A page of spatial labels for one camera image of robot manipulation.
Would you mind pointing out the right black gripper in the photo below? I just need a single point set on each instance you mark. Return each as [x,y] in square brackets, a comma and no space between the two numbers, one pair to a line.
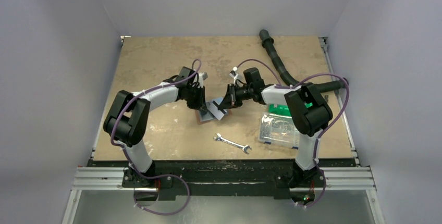
[233,95]

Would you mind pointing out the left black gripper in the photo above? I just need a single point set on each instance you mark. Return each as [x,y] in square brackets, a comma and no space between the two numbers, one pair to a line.
[199,103]

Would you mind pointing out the brown leather card holder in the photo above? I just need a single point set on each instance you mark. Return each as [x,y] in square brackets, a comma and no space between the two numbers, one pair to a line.
[212,112]

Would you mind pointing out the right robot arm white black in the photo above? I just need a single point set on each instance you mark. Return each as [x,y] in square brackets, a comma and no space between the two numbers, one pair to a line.
[309,112]

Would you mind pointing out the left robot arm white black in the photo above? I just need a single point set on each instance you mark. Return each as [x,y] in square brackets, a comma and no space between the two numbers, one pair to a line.
[127,118]

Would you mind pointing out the silver open-end wrench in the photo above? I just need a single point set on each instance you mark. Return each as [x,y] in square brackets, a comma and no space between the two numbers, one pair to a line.
[244,148]

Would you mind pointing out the green plastic bin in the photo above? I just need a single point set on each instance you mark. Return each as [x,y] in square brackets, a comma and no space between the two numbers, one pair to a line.
[277,109]

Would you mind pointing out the clear plastic screw box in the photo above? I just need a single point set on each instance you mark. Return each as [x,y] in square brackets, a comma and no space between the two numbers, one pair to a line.
[278,130]

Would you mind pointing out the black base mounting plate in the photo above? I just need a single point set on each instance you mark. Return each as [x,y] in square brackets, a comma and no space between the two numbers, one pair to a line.
[255,178]

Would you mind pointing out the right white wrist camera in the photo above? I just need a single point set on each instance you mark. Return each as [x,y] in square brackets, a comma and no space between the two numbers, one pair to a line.
[235,75]

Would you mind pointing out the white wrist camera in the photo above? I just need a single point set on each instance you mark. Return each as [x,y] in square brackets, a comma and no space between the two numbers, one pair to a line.
[235,75]
[202,76]

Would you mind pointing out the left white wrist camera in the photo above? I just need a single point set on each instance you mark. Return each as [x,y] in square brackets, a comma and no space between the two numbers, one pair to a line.
[202,76]

